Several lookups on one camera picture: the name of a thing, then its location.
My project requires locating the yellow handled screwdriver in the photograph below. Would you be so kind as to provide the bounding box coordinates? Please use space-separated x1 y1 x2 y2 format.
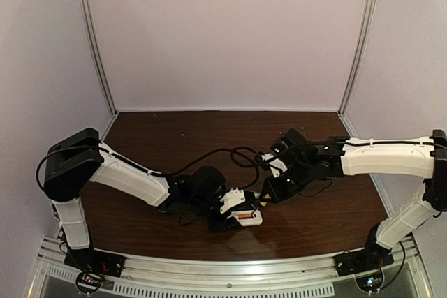
258 193 271 207

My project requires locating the white remote control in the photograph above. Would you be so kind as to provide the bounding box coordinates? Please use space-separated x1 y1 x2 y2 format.
228 210 263 227

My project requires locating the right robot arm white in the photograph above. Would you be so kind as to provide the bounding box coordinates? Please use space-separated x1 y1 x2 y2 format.
259 128 446 254

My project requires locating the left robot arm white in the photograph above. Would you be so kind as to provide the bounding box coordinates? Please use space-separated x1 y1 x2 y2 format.
36 128 226 250

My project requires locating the orange battery in white remote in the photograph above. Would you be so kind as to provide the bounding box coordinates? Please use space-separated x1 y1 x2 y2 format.
237 213 255 220

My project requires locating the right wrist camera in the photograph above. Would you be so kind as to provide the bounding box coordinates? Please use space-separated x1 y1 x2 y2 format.
256 153 288 179

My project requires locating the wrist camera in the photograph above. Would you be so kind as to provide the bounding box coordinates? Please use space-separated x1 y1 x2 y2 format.
219 188 259 214
256 153 288 179

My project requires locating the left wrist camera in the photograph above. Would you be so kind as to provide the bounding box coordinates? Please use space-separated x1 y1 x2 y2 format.
219 188 259 214

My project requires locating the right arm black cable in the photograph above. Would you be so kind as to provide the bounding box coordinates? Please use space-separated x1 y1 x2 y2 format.
230 139 447 173

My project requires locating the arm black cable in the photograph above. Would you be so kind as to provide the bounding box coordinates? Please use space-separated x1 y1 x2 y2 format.
230 139 447 173
36 140 261 194

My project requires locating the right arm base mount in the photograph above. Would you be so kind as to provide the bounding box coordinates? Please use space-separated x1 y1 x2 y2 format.
333 247 394 276

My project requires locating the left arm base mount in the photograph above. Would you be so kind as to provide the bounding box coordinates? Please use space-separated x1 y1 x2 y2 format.
64 249 125 278

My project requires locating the aluminium front rail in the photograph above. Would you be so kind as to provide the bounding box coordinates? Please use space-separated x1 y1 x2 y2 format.
34 254 427 298

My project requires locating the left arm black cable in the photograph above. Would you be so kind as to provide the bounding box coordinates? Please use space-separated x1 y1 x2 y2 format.
36 140 261 194

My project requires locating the right aluminium frame post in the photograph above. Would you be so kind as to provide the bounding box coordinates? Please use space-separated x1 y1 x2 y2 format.
338 0 377 117

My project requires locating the aluminium frame post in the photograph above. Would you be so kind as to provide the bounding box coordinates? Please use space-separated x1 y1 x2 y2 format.
73 0 117 117
338 0 377 117

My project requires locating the left aluminium frame post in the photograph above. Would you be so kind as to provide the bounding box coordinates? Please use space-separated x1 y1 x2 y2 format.
73 0 117 117

